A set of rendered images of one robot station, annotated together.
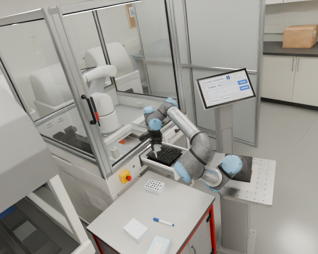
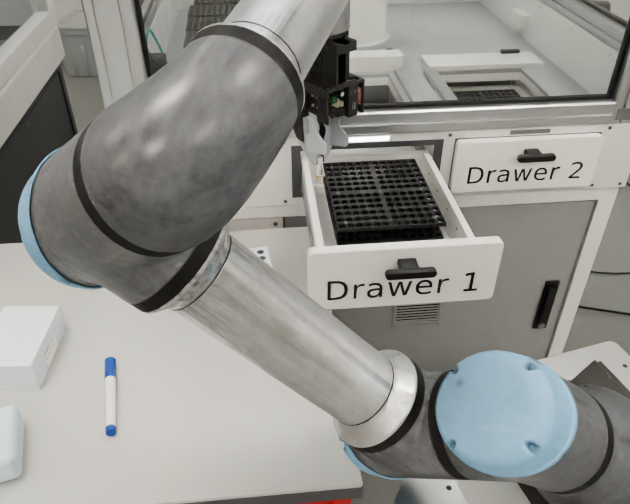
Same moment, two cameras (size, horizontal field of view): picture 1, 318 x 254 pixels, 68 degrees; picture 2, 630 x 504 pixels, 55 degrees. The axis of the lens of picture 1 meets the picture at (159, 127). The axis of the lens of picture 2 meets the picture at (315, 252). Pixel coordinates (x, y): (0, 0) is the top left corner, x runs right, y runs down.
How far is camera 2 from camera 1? 1.05 m
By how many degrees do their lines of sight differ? 35
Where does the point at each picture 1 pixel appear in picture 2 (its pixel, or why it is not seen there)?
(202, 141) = (164, 81)
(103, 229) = (7, 278)
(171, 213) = (167, 396)
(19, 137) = not seen: outside the picture
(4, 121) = not seen: outside the picture
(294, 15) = not seen: outside the picture
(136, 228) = (17, 336)
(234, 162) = (512, 411)
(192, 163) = (54, 180)
